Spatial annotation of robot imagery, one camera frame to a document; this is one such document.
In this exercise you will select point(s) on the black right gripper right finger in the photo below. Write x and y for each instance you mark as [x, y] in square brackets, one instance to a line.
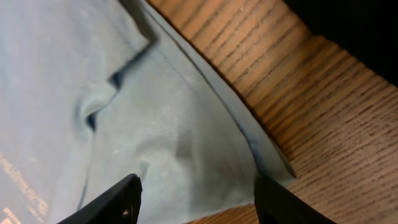
[276, 205]

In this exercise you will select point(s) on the light blue t-shirt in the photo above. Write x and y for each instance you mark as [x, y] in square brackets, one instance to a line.
[92, 91]

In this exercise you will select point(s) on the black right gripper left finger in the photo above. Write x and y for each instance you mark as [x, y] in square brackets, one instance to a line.
[120, 204]

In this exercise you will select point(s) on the black t-shirt pile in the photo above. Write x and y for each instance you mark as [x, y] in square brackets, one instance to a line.
[367, 29]

